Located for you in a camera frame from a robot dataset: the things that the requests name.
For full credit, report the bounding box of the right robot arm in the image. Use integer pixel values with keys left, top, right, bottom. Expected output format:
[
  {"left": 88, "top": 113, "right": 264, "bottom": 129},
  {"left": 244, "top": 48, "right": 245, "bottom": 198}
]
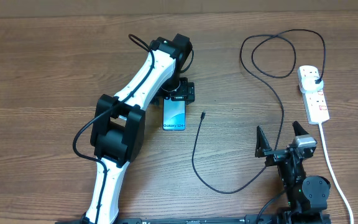
[{"left": 255, "top": 121, "right": 331, "bottom": 223}]

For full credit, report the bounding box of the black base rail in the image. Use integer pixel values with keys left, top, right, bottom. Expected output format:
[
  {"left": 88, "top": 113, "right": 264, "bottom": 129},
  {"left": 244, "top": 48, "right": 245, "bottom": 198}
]
[{"left": 55, "top": 215, "right": 331, "bottom": 224}]

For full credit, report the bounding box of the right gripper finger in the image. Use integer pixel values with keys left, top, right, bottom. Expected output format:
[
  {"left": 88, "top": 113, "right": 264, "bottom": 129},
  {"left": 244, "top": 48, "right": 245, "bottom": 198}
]
[
  {"left": 292, "top": 121, "right": 308, "bottom": 136},
  {"left": 255, "top": 126, "right": 272, "bottom": 157}
]

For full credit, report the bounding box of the Galaxy smartphone teal screen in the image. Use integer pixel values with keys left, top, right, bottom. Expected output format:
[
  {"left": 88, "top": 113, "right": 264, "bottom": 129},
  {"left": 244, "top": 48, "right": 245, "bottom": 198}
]
[{"left": 163, "top": 99, "right": 186, "bottom": 131}]

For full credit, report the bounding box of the white power strip cord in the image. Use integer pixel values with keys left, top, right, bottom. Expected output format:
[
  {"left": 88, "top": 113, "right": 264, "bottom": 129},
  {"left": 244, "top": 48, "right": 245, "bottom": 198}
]
[{"left": 318, "top": 123, "right": 355, "bottom": 224}]

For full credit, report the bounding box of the white charger plug adapter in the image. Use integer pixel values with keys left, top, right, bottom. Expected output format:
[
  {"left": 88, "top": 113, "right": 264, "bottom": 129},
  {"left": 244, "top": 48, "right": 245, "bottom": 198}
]
[{"left": 299, "top": 77, "right": 324, "bottom": 94}]

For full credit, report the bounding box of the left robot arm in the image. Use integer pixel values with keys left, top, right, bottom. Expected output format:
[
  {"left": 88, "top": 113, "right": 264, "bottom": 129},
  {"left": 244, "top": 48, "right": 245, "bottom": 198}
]
[{"left": 74, "top": 34, "right": 195, "bottom": 223}]

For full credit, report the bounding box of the white power strip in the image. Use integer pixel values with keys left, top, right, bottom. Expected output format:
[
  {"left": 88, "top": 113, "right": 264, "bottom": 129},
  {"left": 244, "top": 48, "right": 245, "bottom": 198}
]
[{"left": 297, "top": 65, "right": 329, "bottom": 124}]

